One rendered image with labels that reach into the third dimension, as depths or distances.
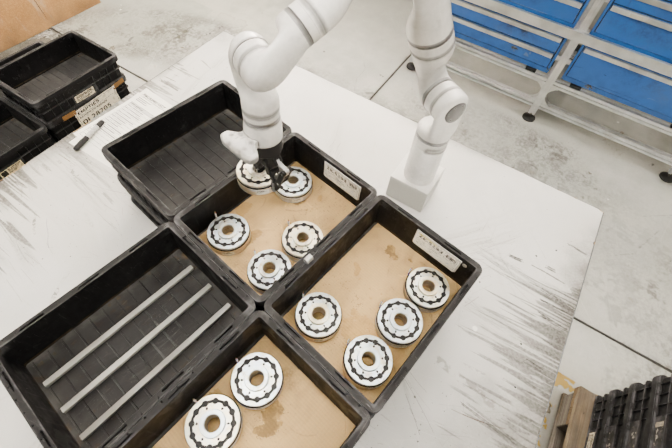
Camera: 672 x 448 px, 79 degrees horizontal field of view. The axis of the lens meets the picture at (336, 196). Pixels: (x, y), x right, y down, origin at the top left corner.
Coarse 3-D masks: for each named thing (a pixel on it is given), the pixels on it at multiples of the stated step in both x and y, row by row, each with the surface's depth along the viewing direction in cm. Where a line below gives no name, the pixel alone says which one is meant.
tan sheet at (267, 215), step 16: (272, 192) 112; (320, 192) 113; (336, 192) 113; (240, 208) 108; (256, 208) 108; (272, 208) 109; (288, 208) 109; (304, 208) 109; (320, 208) 110; (336, 208) 110; (352, 208) 111; (256, 224) 106; (272, 224) 106; (320, 224) 107; (336, 224) 107; (256, 240) 103; (272, 240) 103; (304, 240) 104; (224, 256) 100; (240, 256) 100; (240, 272) 98; (272, 272) 98
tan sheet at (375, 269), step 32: (352, 256) 102; (384, 256) 103; (416, 256) 103; (320, 288) 97; (352, 288) 97; (384, 288) 98; (288, 320) 92; (352, 320) 93; (320, 352) 88; (352, 384) 85; (384, 384) 85
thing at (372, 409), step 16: (368, 208) 99; (400, 208) 99; (352, 224) 96; (416, 224) 97; (336, 240) 93; (320, 256) 90; (464, 256) 93; (304, 272) 88; (480, 272) 91; (288, 288) 86; (464, 288) 90; (272, 304) 84; (432, 336) 82; (416, 352) 80; (368, 400) 74; (384, 400) 76
